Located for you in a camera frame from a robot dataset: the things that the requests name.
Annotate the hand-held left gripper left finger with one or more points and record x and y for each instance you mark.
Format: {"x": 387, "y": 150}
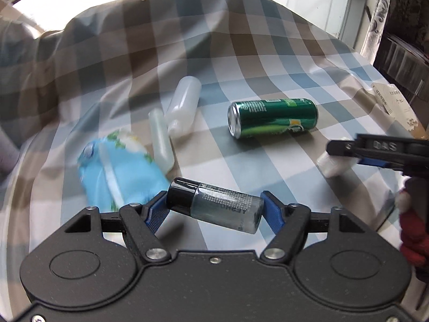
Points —
{"x": 155, "y": 214}

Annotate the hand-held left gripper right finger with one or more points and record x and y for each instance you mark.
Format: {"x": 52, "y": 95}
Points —
{"x": 272, "y": 213}

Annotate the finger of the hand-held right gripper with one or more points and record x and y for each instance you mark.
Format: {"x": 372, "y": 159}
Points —
{"x": 382, "y": 164}
{"x": 368, "y": 146}

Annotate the small white box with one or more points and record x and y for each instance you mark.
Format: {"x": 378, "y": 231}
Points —
{"x": 331, "y": 167}

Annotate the blue tissue packet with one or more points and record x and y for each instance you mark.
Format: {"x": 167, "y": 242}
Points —
{"x": 127, "y": 174}

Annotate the grey bottle with black cap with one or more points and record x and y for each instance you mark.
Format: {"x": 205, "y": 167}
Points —
{"x": 221, "y": 204}

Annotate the person's right forearm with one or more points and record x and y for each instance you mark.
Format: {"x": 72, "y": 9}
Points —
{"x": 415, "y": 238}

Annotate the beige paper booklet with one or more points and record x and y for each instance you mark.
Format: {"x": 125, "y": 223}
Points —
{"x": 395, "y": 104}

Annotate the small translucent tube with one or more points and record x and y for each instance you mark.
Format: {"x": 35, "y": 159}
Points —
{"x": 161, "y": 141}

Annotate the dark slatted furniture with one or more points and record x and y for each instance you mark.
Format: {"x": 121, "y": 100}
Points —
{"x": 402, "y": 63}

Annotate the green drink can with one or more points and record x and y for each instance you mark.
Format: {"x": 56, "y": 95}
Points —
{"x": 268, "y": 117}

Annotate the translucent plastic bottle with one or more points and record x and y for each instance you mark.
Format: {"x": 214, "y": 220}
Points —
{"x": 182, "y": 107}

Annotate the white patterned curtain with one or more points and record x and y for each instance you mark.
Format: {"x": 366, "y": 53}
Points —
{"x": 378, "y": 16}

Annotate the checked tablecloth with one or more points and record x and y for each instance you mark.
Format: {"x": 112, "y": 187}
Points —
{"x": 268, "y": 57}

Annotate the dark brown patterned curtain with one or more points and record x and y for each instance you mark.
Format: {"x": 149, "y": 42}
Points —
{"x": 412, "y": 0}

